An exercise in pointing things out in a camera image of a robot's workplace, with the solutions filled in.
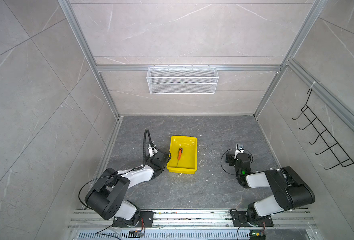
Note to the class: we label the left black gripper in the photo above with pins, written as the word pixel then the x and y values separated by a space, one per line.
pixel 149 160

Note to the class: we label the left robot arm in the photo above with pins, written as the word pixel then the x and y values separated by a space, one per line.
pixel 107 195

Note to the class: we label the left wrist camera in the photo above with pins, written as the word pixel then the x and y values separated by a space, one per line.
pixel 152 151

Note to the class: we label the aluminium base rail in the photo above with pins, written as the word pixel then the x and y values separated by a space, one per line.
pixel 204 224

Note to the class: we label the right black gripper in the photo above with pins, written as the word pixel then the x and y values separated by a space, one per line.
pixel 230 157

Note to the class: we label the black wire hook rack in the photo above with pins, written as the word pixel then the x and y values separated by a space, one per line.
pixel 324 136

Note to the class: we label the orange handled screwdriver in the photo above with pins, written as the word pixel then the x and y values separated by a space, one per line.
pixel 180 152

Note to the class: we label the white wire mesh basket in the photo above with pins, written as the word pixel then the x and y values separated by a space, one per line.
pixel 182 80

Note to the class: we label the yellow plastic bin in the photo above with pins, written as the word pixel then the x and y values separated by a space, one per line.
pixel 188 163

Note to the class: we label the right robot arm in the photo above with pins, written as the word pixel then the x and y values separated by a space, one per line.
pixel 289 191

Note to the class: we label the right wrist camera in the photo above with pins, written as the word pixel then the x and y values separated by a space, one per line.
pixel 239 147

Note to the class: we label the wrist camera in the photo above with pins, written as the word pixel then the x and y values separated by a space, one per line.
pixel 152 151
pixel 239 147

